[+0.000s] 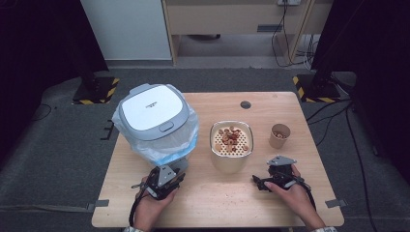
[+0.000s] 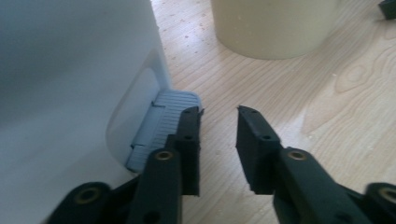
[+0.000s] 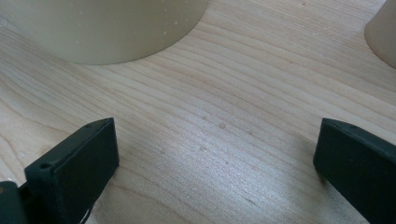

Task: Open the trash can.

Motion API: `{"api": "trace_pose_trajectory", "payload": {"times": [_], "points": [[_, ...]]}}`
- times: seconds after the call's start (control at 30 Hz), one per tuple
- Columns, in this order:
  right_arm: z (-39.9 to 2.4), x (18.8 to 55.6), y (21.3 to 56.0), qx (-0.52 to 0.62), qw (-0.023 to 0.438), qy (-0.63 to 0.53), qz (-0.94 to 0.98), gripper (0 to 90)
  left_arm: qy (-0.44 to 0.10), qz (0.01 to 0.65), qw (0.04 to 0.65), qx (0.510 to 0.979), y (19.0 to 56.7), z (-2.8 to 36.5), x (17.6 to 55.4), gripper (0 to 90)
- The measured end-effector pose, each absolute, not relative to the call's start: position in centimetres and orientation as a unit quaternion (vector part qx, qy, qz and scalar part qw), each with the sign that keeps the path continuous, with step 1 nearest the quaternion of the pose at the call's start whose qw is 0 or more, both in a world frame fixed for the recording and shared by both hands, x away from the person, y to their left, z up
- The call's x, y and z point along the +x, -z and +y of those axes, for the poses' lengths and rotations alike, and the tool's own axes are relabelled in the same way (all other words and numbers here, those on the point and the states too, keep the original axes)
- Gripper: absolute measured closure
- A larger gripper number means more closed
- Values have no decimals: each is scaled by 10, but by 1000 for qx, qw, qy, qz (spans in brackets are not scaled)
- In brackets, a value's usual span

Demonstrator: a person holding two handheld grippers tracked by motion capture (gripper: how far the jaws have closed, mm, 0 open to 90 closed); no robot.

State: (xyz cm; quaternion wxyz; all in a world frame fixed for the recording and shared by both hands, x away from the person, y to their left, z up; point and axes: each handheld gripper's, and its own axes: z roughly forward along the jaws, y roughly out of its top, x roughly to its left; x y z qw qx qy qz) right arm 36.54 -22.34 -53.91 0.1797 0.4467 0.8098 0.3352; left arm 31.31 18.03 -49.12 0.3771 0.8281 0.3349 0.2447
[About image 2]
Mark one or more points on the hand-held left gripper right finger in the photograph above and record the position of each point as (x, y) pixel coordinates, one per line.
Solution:
(257, 155)

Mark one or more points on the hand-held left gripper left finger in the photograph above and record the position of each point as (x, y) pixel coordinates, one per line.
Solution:
(190, 155)

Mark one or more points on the beige strainer container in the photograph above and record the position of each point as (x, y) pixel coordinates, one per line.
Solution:
(274, 28)

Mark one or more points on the white pedal trash bin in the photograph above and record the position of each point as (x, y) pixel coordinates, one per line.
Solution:
(62, 68)

